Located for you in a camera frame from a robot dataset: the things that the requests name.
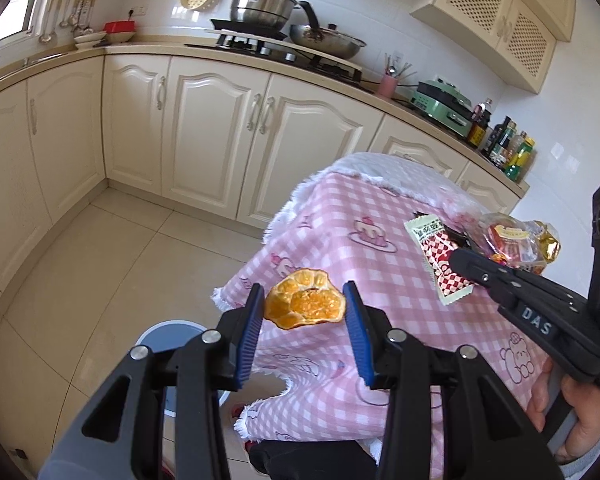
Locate row of hanging kitchen utensils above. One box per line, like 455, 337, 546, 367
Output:
39, 0, 101, 44

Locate cream kitchen base cabinets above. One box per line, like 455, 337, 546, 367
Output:
0, 52, 523, 313

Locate light blue trash bin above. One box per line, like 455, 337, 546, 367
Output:
135, 321, 231, 417

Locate pink and red slipper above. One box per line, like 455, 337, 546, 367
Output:
230, 402, 262, 456

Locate red checkered snack wrapper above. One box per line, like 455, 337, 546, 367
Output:
404, 214, 488, 307

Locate black gas stove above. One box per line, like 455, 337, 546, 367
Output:
185, 30, 376, 93

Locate gold foil wrapper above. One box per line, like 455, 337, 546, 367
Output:
532, 220, 562, 263

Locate black flat pan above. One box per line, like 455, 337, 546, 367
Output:
210, 18, 288, 41

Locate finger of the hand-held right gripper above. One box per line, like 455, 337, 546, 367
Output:
444, 229, 481, 252
448, 247, 531, 308

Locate black glass bottle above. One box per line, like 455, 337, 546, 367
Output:
487, 116, 512, 159

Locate beige kitchen countertop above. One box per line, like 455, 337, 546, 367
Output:
0, 34, 531, 196

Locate clear seasoning bottle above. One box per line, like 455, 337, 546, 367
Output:
501, 121, 523, 167

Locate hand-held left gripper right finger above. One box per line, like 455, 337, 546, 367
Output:
342, 281, 566, 480

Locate orange peel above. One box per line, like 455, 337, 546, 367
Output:
263, 269, 346, 330

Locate pink checkered tablecloth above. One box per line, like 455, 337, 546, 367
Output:
211, 152, 556, 478

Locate green electric cooker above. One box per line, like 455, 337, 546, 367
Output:
410, 77, 481, 137

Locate green bottle yellow cap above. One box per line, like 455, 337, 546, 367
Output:
505, 132, 536, 182

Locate dark soy sauce bottle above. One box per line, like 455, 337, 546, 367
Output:
467, 99, 494, 150

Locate person's right hand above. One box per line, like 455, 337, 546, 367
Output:
525, 357, 600, 466

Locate steel wok with black handle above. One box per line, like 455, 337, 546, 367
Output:
289, 1, 367, 60

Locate clear plastic candy bag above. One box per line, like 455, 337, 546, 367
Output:
472, 212, 548, 276

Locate cream lattice wall cabinet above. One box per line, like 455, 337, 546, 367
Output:
410, 0, 578, 94

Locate bundle of cutlery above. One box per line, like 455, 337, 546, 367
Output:
384, 52, 416, 82

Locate person's dark pants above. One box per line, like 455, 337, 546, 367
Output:
250, 437, 381, 480

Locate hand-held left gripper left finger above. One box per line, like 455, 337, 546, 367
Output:
37, 284, 266, 480

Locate stack of white plates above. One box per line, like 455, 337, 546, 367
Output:
74, 31, 108, 50

